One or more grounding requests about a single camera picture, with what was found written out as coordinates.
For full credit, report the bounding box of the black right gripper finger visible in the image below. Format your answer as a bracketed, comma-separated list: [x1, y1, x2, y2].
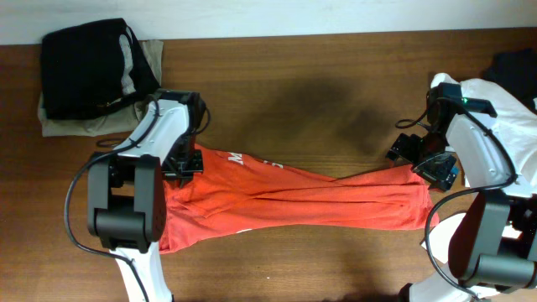
[385, 133, 420, 164]
[413, 153, 459, 191]

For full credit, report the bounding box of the orange FRAM t-shirt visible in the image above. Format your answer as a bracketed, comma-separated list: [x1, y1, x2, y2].
[159, 148, 433, 254]

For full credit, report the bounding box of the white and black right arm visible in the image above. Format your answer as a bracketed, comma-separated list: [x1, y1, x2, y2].
[387, 93, 536, 301]

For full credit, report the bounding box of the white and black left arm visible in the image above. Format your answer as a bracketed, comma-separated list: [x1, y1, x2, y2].
[87, 90, 210, 301]

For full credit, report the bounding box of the folded beige garment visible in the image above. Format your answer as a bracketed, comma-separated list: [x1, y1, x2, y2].
[37, 40, 164, 137]

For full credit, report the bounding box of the white t-shirt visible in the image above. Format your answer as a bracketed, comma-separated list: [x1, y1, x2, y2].
[420, 72, 537, 273]

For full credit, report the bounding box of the dark garment at right edge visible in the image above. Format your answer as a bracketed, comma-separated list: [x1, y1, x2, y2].
[482, 49, 536, 113]

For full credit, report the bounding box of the folded black garment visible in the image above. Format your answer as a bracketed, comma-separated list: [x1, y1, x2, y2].
[40, 18, 160, 120]

